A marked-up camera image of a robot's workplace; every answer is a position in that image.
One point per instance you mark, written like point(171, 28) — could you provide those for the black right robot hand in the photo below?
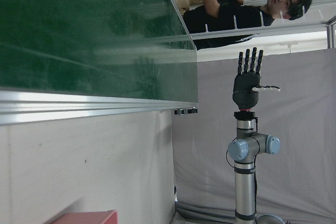
point(245, 87)

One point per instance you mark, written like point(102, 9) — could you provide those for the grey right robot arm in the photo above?
point(244, 182)

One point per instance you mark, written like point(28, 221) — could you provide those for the red basket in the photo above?
point(89, 217)

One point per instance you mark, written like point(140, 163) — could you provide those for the black table clamp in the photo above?
point(185, 111)

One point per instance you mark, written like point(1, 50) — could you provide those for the grey cloth curtain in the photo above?
point(210, 142)

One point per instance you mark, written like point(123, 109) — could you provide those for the person in black shirt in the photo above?
point(236, 20)

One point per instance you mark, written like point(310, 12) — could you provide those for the green table mat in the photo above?
point(78, 37)

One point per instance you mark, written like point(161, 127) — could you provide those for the thin aluminium cage frame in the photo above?
point(288, 28)

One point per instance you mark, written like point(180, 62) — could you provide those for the aluminium table frame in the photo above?
point(78, 108)

